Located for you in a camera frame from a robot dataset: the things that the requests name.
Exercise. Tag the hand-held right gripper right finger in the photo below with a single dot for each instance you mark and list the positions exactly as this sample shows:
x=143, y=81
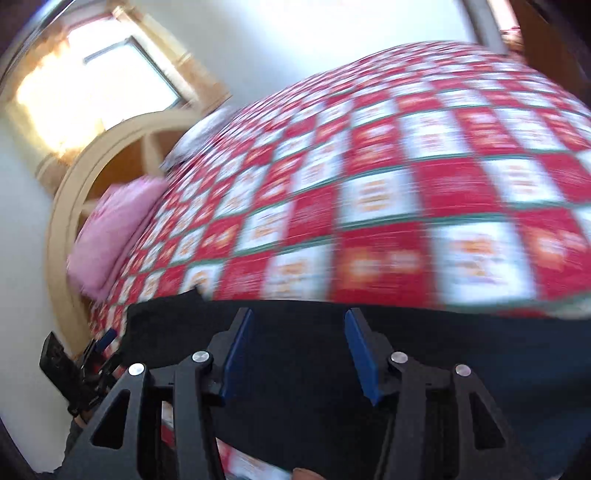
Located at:
x=362, y=360

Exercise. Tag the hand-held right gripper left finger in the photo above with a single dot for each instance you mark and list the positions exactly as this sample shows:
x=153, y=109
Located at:
x=235, y=355

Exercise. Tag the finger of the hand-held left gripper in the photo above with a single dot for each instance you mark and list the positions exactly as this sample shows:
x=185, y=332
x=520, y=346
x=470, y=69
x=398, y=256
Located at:
x=108, y=338

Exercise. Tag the black pants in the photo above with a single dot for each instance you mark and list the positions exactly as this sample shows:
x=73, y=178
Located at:
x=300, y=369

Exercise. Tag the person's left forearm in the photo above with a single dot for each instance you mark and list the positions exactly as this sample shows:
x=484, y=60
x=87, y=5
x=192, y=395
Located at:
x=76, y=434

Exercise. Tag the pink pillow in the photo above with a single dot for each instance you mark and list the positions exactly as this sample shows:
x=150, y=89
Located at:
x=115, y=230

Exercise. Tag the cream wooden headboard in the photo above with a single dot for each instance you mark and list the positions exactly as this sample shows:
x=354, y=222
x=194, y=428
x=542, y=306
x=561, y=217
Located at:
x=62, y=230

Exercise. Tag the red checkered printed blanket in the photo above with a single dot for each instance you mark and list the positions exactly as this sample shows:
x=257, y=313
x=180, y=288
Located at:
x=383, y=194

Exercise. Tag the grey striped pillow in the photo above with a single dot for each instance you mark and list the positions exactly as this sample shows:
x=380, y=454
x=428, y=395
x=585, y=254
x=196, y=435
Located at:
x=198, y=134

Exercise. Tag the window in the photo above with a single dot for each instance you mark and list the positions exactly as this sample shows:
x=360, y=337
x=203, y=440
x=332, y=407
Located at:
x=101, y=87

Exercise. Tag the yellow patterned curtain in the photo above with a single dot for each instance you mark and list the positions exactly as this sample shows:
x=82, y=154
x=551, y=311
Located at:
x=184, y=64

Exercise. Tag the brown wooden door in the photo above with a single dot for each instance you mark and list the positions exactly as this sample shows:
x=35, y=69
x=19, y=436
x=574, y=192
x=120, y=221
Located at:
x=540, y=37

